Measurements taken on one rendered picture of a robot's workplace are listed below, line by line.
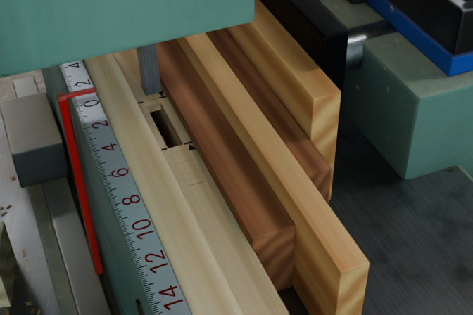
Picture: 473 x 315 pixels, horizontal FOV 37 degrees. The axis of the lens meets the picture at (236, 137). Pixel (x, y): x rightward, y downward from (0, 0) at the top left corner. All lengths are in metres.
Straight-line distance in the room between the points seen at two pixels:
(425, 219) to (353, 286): 0.11
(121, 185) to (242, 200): 0.06
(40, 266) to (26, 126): 0.11
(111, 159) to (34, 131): 0.21
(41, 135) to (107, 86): 0.15
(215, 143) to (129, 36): 0.07
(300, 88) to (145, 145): 0.08
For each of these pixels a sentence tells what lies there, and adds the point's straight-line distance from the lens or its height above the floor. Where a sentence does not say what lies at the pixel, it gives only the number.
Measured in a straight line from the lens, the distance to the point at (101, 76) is 0.42.
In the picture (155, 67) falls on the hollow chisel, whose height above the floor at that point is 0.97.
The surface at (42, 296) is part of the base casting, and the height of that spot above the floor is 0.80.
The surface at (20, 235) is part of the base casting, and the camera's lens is 0.55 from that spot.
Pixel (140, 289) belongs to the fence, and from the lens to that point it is 0.30.
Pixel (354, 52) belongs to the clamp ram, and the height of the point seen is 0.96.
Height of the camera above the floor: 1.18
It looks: 40 degrees down
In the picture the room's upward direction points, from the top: 1 degrees counter-clockwise
